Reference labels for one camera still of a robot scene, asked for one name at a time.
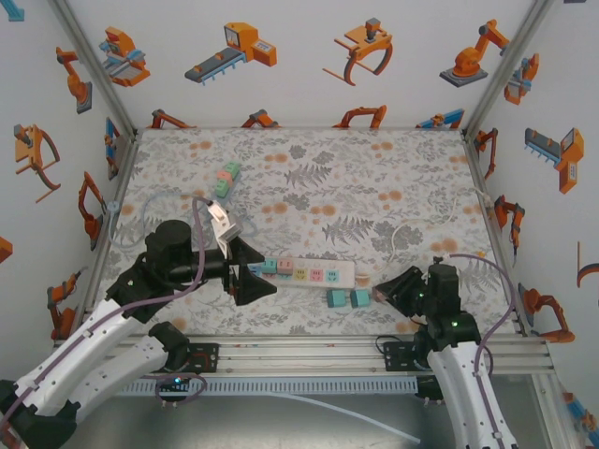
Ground green pink plug cubes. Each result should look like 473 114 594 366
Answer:
212 173 242 210

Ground long white power strip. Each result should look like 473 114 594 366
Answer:
246 257 357 288

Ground floral patterned table mat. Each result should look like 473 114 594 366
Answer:
86 126 521 339

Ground black controller board green light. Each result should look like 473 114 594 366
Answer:
156 373 191 389

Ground grey metal shelf panel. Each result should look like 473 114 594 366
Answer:
69 393 553 449

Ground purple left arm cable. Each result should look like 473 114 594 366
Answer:
0 195 210 429

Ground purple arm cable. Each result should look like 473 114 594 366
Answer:
420 252 519 449
0 195 210 429

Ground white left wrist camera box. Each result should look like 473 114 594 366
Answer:
207 199 243 257

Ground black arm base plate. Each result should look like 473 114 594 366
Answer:
383 340 468 374
153 342 221 374

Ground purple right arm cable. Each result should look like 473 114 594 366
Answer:
420 252 519 449

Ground black cable connector box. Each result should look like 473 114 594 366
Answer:
416 376 446 403

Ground aluminium front frame rail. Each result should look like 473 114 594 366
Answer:
46 339 556 378

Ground aluminium side rail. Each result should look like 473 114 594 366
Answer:
51 128 141 345
460 128 533 338

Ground white slotted cable duct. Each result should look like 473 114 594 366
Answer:
116 378 418 395

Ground aluminium frame leg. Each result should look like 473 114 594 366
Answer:
533 373 579 449

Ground aluminium frame post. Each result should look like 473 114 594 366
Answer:
461 0 557 137
49 0 140 137

